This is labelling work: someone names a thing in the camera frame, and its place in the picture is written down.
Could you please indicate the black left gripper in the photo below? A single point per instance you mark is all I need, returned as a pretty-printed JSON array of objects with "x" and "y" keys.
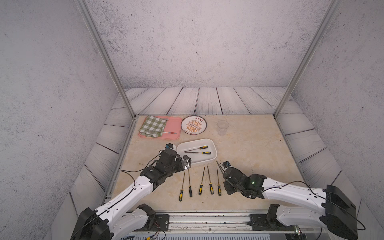
[{"x": 181, "y": 166}]

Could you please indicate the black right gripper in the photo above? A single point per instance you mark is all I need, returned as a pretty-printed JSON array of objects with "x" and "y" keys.
[{"x": 227, "y": 190}]

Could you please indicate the white plastic storage box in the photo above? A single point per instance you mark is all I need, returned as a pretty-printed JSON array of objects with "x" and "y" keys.
[{"x": 198, "y": 159}]

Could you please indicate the yellow black file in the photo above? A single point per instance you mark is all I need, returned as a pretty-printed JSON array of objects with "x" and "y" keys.
[
  {"x": 210, "y": 184},
  {"x": 202, "y": 181},
  {"x": 219, "y": 184},
  {"x": 190, "y": 185},
  {"x": 202, "y": 153},
  {"x": 199, "y": 148},
  {"x": 182, "y": 188}
]

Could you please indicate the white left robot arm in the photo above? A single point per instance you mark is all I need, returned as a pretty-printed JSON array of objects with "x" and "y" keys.
[{"x": 113, "y": 221}]

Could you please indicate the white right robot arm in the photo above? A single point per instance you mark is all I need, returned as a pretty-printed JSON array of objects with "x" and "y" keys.
[{"x": 327, "y": 208}]

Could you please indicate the metal rod on tray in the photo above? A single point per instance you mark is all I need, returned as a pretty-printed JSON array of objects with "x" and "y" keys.
[{"x": 169, "y": 132}]

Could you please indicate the round patterned plate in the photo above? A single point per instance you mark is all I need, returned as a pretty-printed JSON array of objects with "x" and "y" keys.
[{"x": 194, "y": 125}]

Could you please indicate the pink plastic tray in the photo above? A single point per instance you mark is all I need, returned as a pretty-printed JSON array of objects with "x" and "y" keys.
[{"x": 173, "y": 125}]

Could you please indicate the green checked cloth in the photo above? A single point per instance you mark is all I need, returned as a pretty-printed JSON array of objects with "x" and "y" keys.
[{"x": 153, "y": 127}]

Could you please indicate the clear plastic cup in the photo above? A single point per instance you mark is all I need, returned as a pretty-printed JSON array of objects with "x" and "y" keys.
[{"x": 223, "y": 127}]

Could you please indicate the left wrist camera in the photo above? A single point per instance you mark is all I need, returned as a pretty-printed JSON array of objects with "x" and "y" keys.
[{"x": 170, "y": 146}]

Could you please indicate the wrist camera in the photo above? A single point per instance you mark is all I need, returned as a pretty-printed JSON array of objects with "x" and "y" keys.
[
  {"x": 170, "y": 146},
  {"x": 226, "y": 164}
]

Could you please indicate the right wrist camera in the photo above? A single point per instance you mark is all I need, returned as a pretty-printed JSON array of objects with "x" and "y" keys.
[{"x": 226, "y": 164}]

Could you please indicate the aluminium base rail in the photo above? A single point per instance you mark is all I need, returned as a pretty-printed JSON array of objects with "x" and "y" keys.
[{"x": 215, "y": 225}]

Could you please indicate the aluminium left corner post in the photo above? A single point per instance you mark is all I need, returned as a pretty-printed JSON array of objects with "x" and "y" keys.
[{"x": 86, "y": 14}]

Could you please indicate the aluminium corner post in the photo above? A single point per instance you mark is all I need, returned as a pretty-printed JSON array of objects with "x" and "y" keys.
[
  {"x": 86, "y": 14},
  {"x": 319, "y": 33}
]

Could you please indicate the aluminium right corner post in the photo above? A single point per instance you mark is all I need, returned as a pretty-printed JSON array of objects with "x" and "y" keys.
[{"x": 319, "y": 33}]

